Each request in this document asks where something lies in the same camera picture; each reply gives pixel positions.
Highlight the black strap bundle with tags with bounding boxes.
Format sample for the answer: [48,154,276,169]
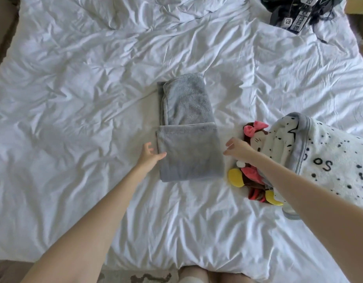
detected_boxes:
[259,0,345,44]

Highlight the grey folded towel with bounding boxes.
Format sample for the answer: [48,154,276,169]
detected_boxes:
[156,73,225,183]

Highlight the white crumpled duvet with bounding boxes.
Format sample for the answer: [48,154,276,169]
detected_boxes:
[0,0,363,283]

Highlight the person's left leg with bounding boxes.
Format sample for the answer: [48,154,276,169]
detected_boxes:
[178,265,210,283]

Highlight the person's right leg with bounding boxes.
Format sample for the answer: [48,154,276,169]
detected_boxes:
[208,269,257,283]

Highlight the person's leg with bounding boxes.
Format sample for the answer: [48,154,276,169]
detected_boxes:
[178,265,210,283]
[208,269,257,283]

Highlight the dark bed frame edge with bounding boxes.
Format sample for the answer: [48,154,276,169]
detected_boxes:
[0,0,21,81]

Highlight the wooden bedside table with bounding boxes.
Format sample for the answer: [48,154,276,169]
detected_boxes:
[344,0,363,16]

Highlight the person's left hand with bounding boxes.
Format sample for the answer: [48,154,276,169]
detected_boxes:
[136,141,167,174]

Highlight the mouse plush toy pink bow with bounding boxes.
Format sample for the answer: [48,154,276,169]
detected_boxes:
[227,121,284,207]

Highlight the person's right forearm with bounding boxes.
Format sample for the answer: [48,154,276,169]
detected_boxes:
[246,153,363,283]

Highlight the person's left forearm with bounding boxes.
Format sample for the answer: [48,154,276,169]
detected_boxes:
[21,166,147,283]

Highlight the person's right hand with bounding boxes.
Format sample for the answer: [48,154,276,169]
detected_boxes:
[222,137,256,166]

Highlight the white spotted fleece blanket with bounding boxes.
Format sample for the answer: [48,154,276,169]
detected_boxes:
[260,112,363,220]

